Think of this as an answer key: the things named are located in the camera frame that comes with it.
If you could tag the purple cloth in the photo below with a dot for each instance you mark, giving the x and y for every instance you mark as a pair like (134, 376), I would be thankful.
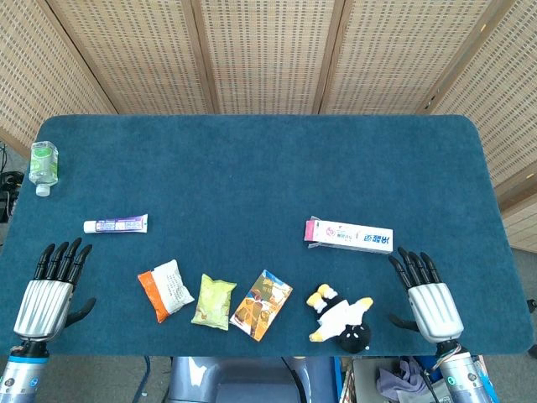
(398, 378)

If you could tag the penguin plush toy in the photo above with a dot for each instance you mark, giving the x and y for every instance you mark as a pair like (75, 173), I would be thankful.
(340, 319)

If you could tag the blue table mat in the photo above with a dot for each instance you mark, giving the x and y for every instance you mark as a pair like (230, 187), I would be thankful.
(260, 176)

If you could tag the clear plastic bottle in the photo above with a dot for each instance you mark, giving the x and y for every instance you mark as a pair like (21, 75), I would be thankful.
(43, 165)

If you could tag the black floor equipment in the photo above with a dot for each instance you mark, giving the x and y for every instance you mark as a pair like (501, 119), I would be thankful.
(8, 193)

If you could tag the grey storage bin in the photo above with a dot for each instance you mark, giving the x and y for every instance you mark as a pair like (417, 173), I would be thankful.
(365, 378)

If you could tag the white pink toothpaste box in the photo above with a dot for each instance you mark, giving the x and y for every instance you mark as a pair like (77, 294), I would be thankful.
(352, 237)

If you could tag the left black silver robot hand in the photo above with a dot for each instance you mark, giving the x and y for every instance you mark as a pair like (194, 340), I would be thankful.
(44, 306)

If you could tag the orange white snack packet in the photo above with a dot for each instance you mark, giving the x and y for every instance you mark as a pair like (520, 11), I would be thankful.
(168, 289)

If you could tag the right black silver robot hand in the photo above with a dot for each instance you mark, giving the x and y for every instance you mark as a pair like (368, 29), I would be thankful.
(436, 308)

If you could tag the purple toothpaste tube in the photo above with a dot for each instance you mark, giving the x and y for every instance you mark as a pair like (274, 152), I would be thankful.
(119, 224)

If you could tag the orange cookie box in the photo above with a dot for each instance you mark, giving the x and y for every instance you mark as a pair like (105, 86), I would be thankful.
(260, 306)

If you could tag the woven wooden folding screen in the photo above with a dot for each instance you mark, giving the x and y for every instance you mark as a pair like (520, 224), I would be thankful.
(268, 54)

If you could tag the grey robot torso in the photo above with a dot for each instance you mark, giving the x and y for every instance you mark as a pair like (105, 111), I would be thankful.
(235, 380)

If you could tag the green snack packet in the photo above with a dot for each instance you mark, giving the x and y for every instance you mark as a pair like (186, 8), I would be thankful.
(213, 302)

